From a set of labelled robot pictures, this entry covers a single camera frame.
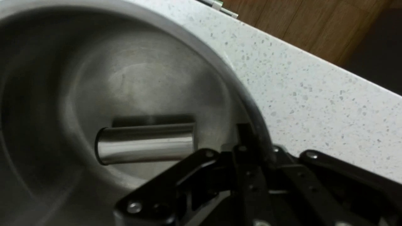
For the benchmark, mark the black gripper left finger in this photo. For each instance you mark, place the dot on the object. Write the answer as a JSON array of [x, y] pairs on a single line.
[[179, 194]]

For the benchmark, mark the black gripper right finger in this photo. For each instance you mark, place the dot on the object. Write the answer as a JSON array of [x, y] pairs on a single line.
[[334, 193]]

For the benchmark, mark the silver saucepan with long handle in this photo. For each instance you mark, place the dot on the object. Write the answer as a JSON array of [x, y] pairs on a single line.
[[71, 69]]

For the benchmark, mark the small steel cylinder in pot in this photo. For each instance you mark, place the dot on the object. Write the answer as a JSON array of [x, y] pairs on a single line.
[[145, 144]]

